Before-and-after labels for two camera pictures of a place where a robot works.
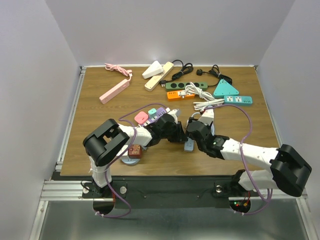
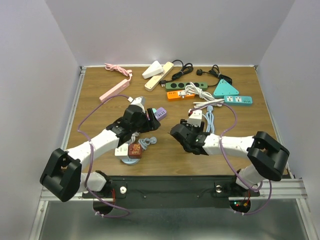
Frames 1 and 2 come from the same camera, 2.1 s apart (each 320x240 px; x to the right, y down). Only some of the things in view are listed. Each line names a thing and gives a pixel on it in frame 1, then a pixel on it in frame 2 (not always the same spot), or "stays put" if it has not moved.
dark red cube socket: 135,151 stays put
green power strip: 180,86 stays put
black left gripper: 179,136 to 151,125
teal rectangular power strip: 238,100 stays put
